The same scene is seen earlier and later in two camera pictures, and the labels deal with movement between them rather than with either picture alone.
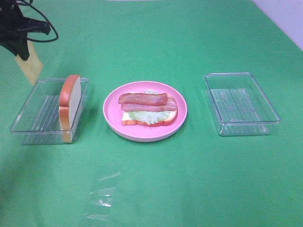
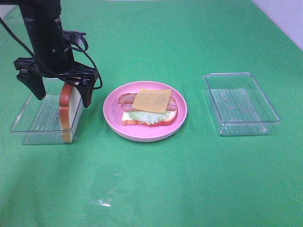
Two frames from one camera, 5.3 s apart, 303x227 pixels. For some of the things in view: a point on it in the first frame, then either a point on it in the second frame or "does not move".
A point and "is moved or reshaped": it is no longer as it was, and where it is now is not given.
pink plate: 113,113 does not move
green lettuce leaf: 149,117 does not move
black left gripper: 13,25 → 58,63
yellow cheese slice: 32,67 is moved or reshaped
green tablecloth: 195,178 does not move
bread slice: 127,120 does not move
